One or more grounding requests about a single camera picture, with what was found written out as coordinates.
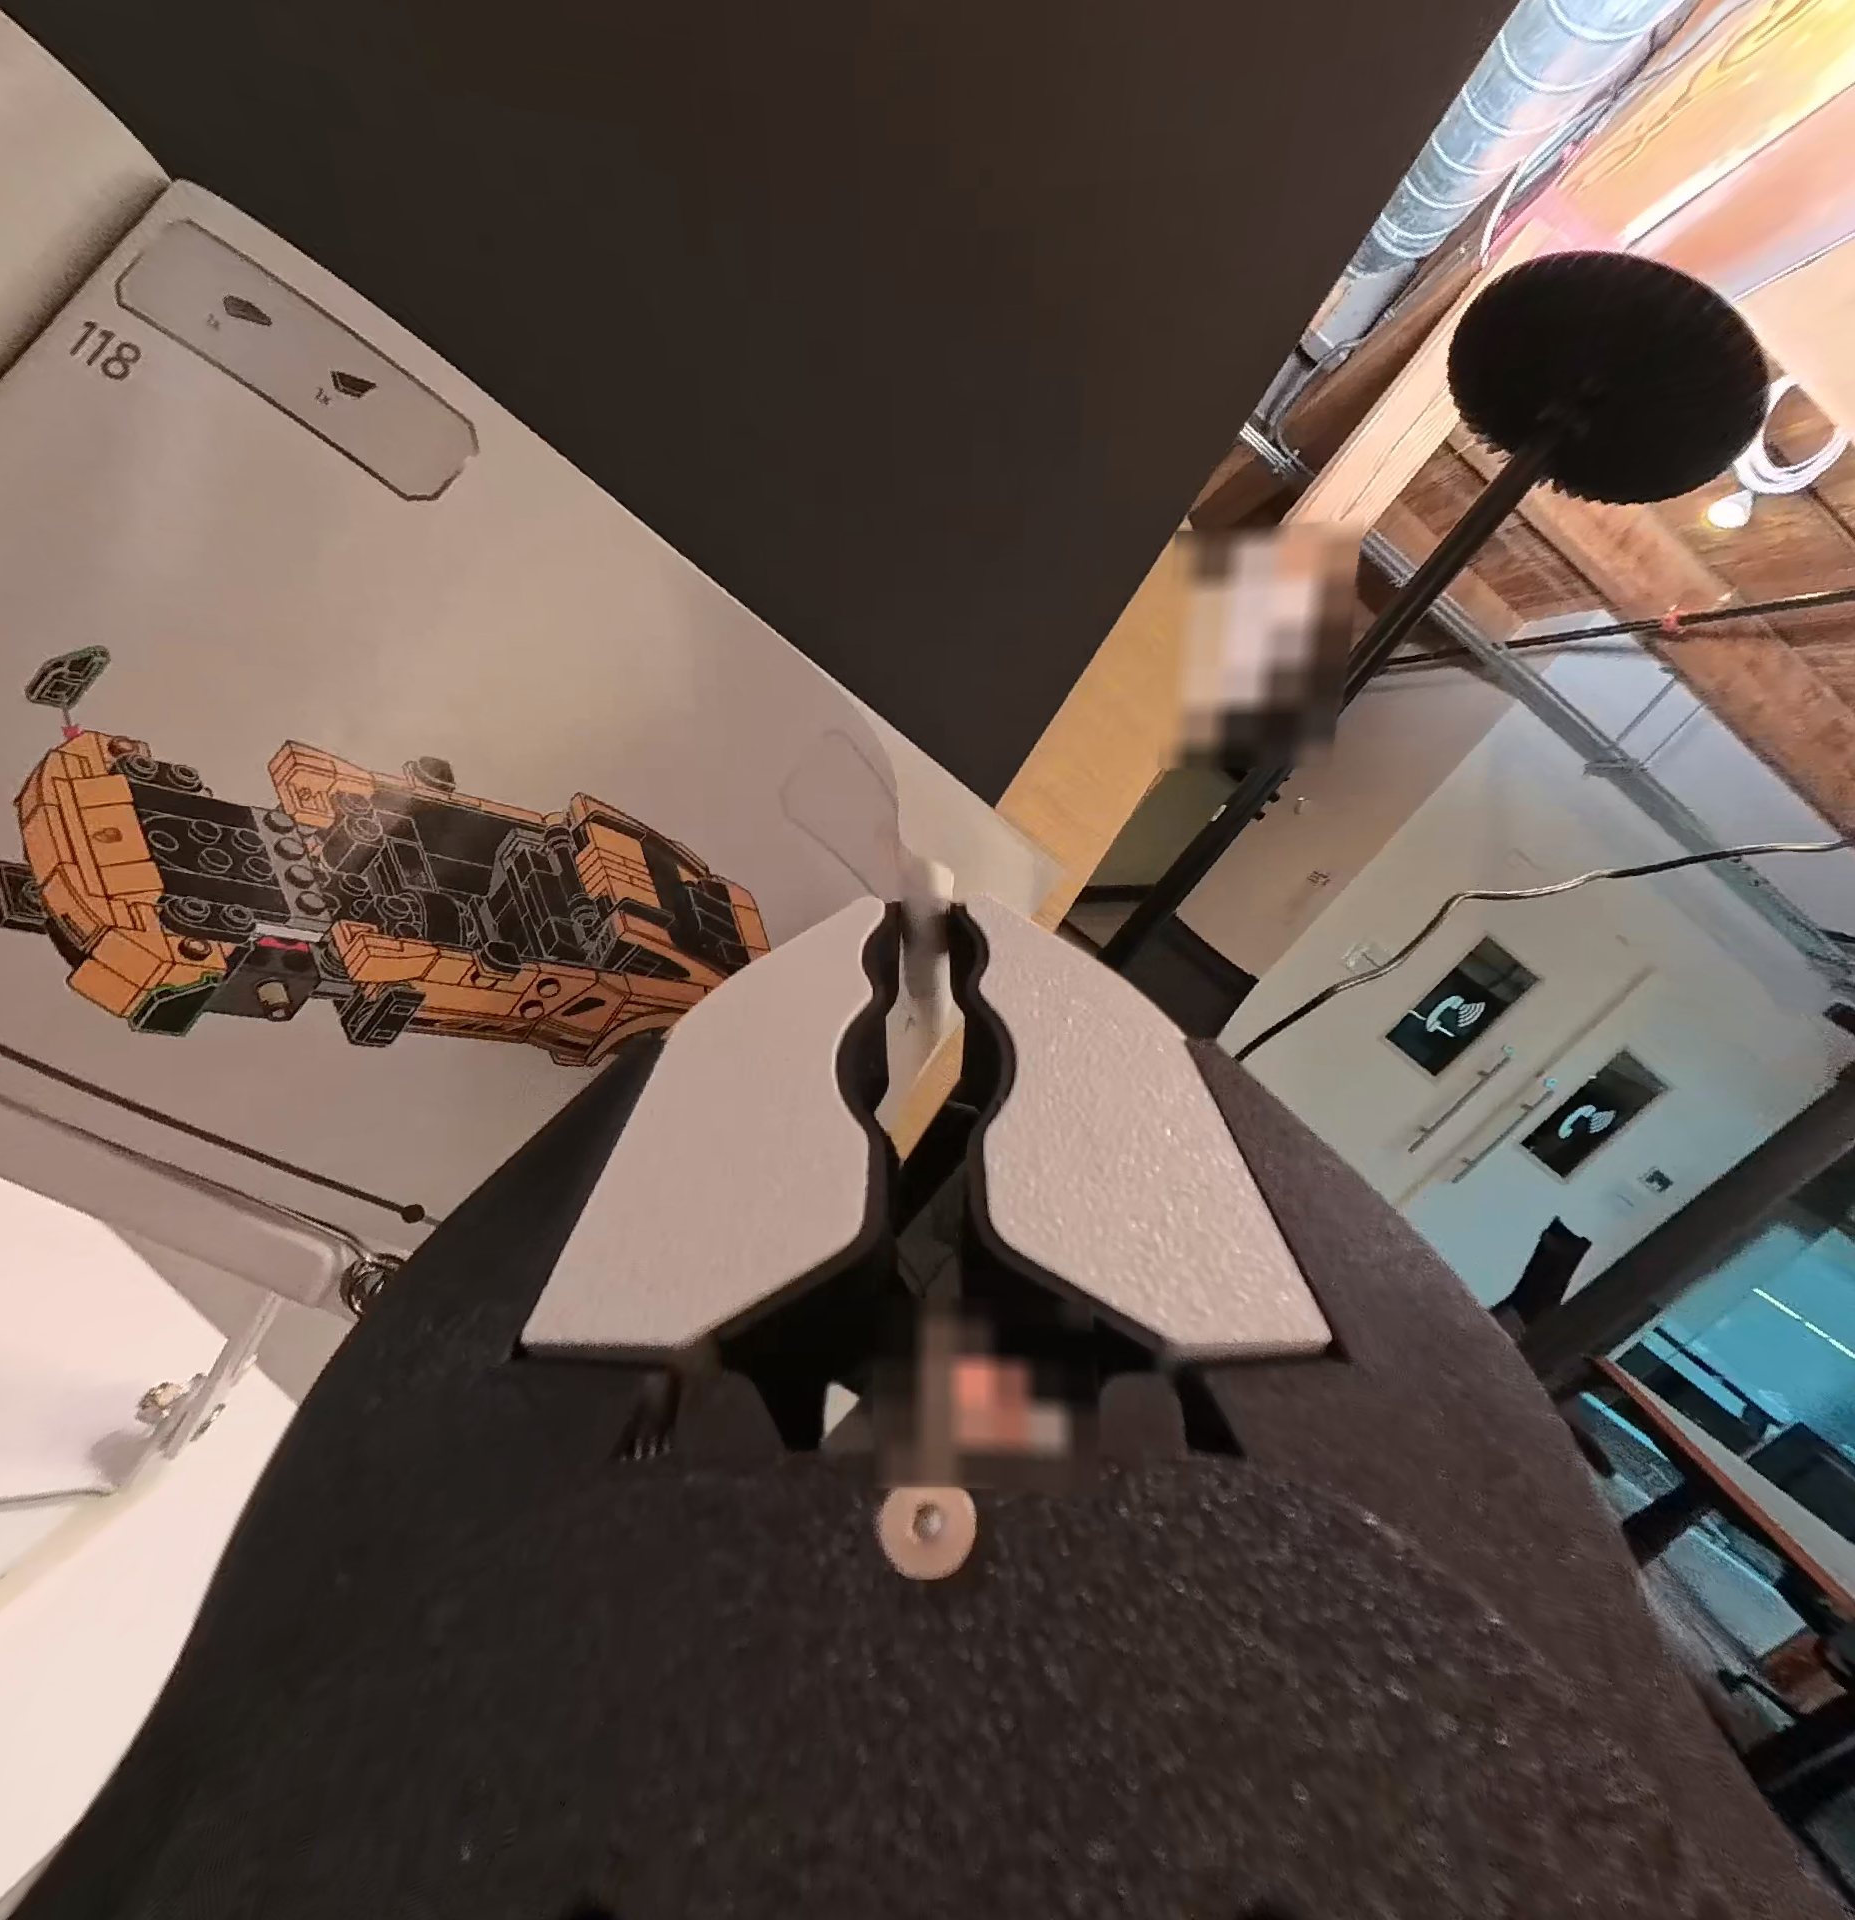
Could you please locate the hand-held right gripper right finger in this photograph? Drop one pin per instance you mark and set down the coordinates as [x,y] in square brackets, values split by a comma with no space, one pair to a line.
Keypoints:
[1154,1186]

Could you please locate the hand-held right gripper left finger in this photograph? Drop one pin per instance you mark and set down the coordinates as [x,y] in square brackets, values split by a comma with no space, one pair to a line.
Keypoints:
[718,1186]

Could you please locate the white ball-tipped page holder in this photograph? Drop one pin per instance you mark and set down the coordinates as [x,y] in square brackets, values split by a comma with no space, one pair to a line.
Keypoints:
[920,961]

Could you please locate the lego instruction booklet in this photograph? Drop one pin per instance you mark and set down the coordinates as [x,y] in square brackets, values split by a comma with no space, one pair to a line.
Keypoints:
[419,602]

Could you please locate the black metal pole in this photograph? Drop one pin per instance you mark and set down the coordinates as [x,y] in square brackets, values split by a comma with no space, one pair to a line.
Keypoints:
[1318,721]

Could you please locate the white stand rod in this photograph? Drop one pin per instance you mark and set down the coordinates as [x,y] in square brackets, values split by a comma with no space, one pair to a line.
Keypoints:
[215,1381]

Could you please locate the wooden office desk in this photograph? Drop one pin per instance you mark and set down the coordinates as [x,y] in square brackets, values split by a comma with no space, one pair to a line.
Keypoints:
[1768,1501]

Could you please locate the black panel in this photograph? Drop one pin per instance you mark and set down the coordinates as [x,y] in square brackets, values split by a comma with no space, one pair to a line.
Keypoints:
[869,271]

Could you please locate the black round disc head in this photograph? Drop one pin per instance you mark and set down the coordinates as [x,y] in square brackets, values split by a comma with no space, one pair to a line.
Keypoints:
[1612,377]

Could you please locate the black framed wall sign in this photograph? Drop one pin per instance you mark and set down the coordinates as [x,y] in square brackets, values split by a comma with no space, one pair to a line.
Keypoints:
[1458,1006]
[1590,1115]

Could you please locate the silver ventilation duct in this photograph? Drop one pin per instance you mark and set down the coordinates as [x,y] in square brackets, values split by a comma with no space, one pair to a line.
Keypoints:
[1482,135]

